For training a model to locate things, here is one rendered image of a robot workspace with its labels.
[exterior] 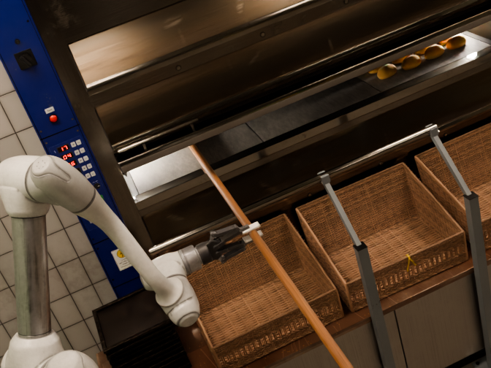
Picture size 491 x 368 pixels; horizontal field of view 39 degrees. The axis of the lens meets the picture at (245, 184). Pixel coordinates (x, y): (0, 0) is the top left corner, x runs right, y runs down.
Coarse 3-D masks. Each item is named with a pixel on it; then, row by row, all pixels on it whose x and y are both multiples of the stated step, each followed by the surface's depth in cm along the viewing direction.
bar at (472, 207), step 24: (336, 168) 267; (456, 168) 270; (288, 192) 264; (480, 216) 270; (168, 240) 257; (480, 240) 275; (360, 264) 261; (480, 264) 281; (480, 288) 288; (480, 312) 298; (384, 336) 280; (384, 360) 286; (480, 360) 318
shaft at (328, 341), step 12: (204, 168) 291; (216, 180) 278; (228, 192) 268; (228, 204) 263; (240, 216) 251; (264, 252) 229; (276, 264) 222; (288, 276) 216; (288, 288) 211; (300, 300) 205; (312, 312) 199; (312, 324) 196; (324, 336) 190; (336, 348) 185; (336, 360) 183; (348, 360) 181
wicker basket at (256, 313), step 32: (288, 224) 308; (256, 256) 310; (288, 256) 313; (224, 288) 309; (256, 288) 312; (320, 288) 300; (224, 320) 301; (256, 320) 295; (288, 320) 274; (320, 320) 280; (224, 352) 284; (256, 352) 275
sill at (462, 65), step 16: (448, 64) 314; (464, 64) 311; (480, 64) 314; (416, 80) 310; (432, 80) 309; (384, 96) 305; (400, 96) 307; (336, 112) 305; (352, 112) 302; (304, 128) 301; (320, 128) 300; (272, 144) 297; (288, 144) 299; (224, 160) 297; (240, 160) 294; (256, 160) 297; (192, 176) 293; (208, 176) 293; (160, 192) 289; (176, 192) 291
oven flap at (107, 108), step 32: (384, 0) 287; (416, 0) 290; (448, 0) 293; (288, 32) 280; (320, 32) 283; (352, 32) 286; (384, 32) 289; (224, 64) 276; (256, 64) 279; (288, 64) 282; (320, 64) 282; (128, 96) 270; (160, 96) 272; (192, 96) 275; (224, 96) 278; (128, 128) 271; (160, 128) 272
